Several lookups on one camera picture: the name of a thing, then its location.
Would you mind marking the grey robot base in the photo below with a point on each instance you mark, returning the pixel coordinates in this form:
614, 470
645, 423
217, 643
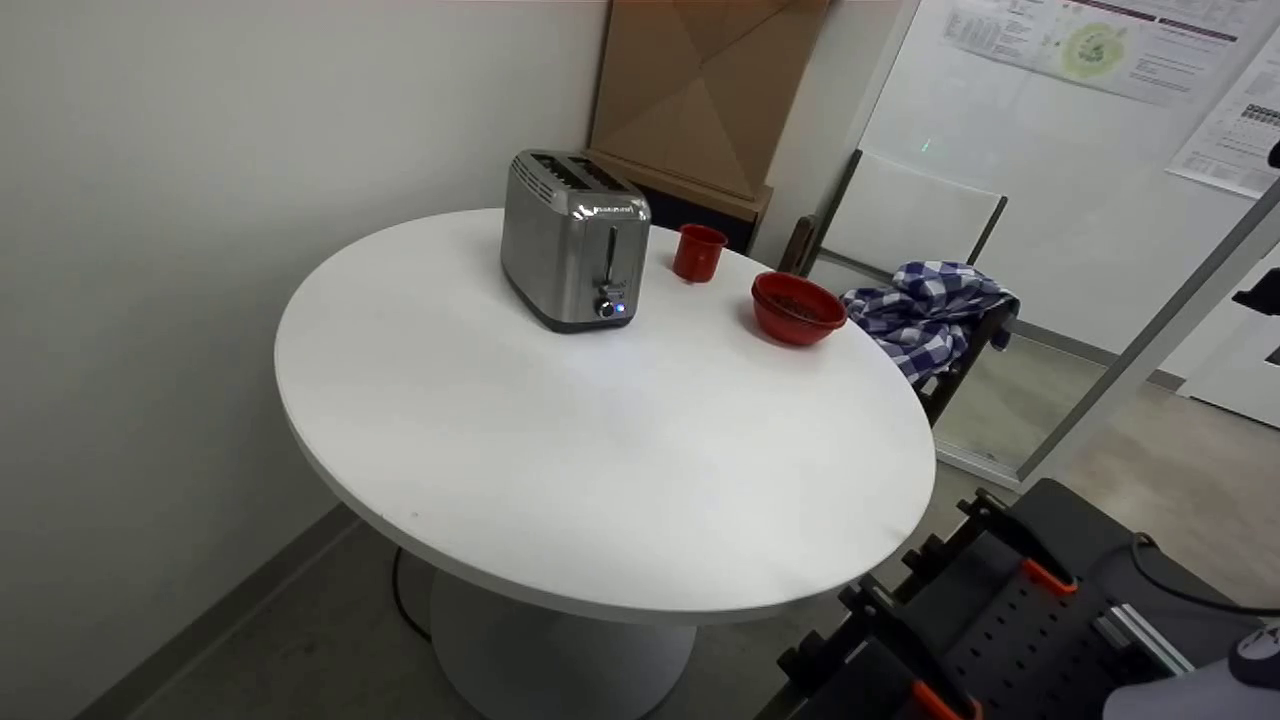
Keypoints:
1203, 687

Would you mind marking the silver two-slot toaster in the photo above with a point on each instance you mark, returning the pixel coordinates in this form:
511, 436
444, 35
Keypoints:
564, 247

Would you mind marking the red plastic cup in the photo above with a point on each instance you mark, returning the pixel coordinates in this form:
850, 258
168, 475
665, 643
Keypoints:
697, 253

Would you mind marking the red plastic bowl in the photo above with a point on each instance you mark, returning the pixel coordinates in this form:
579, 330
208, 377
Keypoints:
794, 322

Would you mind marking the brown cardboard sheet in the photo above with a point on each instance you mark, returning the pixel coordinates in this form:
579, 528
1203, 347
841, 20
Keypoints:
695, 94

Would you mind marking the blue white checkered cloth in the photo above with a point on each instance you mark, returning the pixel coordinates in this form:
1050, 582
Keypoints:
933, 315

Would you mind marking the black perforated workbench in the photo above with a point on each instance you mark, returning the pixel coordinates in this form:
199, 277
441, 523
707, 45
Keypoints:
1014, 643

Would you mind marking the grey metal pole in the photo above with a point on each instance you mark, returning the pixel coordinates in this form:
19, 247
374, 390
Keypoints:
1146, 340

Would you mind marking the poster with green circle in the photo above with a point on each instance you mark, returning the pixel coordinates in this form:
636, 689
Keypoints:
1105, 45

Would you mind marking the white text poster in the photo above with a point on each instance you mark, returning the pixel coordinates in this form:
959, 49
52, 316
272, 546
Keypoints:
1235, 141

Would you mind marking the white panel with black frame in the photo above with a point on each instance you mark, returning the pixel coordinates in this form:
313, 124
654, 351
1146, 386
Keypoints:
906, 215

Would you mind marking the white table pedestal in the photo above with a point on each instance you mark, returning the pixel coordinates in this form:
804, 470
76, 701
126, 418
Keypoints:
561, 661

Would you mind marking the black chair frame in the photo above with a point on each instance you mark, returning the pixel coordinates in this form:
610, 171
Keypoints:
960, 372

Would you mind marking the wall whiteboard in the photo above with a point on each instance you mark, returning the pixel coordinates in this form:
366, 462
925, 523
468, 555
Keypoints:
1040, 173

